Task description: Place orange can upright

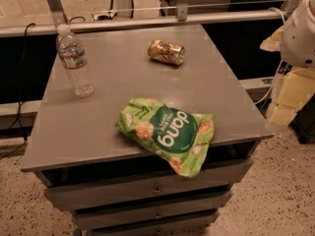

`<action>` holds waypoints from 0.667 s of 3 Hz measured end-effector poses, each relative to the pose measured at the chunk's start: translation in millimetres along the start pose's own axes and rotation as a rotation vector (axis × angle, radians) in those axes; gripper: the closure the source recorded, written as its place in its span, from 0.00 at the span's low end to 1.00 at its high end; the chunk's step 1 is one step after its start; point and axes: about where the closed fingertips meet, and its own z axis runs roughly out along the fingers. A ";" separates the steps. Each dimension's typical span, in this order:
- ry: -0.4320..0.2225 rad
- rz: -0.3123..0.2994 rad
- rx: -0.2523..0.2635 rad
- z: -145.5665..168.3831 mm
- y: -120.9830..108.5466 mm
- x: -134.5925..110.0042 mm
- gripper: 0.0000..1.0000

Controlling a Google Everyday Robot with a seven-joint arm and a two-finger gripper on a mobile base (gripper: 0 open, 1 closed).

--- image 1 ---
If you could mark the grey drawer cabinet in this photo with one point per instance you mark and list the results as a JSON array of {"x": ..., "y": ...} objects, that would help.
[{"x": 75, "y": 141}]

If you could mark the green rice chips bag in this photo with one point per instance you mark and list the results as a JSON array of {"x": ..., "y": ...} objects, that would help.
[{"x": 180, "y": 138}]

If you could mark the grey metal railing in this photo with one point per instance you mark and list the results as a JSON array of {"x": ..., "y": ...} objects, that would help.
[{"x": 41, "y": 17}]

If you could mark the clear plastic water bottle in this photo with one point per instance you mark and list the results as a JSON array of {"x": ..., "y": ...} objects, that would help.
[{"x": 72, "y": 54}]

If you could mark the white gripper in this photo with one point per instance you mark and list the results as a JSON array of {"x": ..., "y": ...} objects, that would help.
[{"x": 299, "y": 36}]

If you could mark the bottom grey drawer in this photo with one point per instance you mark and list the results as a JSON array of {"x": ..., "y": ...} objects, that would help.
[{"x": 154, "y": 227}]

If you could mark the grey drawer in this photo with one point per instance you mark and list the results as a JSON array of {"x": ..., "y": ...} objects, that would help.
[
  {"x": 154, "y": 227},
  {"x": 151, "y": 208},
  {"x": 119, "y": 190}
]

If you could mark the top grey drawer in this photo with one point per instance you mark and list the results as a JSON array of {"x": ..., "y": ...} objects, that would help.
[{"x": 119, "y": 190}]

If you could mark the orange soda can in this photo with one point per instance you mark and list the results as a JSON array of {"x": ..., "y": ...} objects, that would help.
[{"x": 166, "y": 52}]

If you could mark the middle grey drawer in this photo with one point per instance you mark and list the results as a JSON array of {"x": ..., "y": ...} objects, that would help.
[{"x": 151, "y": 208}]

